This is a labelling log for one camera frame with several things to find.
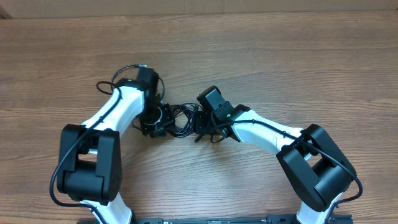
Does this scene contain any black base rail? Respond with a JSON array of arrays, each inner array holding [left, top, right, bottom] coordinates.
[[134, 215, 299, 224]]

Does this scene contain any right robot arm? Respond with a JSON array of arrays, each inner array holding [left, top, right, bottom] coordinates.
[[195, 86, 358, 223]]

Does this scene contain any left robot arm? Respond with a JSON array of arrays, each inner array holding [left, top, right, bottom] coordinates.
[[49, 65, 175, 223]]

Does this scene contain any black usb cable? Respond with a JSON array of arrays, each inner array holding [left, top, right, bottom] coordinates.
[[109, 63, 203, 139]]

